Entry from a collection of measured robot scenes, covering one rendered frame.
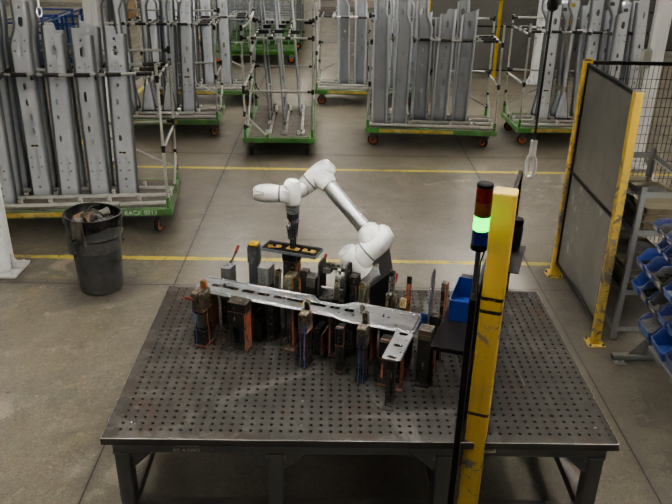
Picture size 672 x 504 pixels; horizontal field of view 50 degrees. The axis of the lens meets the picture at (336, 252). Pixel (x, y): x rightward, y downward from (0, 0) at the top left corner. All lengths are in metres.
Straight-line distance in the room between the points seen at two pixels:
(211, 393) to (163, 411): 0.28
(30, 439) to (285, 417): 1.92
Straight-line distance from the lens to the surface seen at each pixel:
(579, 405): 4.14
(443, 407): 3.94
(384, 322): 4.04
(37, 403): 5.42
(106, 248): 6.44
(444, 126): 10.80
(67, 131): 8.04
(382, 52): 10.71
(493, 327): 3.37
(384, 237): 4.68
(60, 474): 4.79
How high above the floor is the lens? 3.04
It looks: 25 degrees down
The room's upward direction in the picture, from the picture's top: 1 degrees clockwise
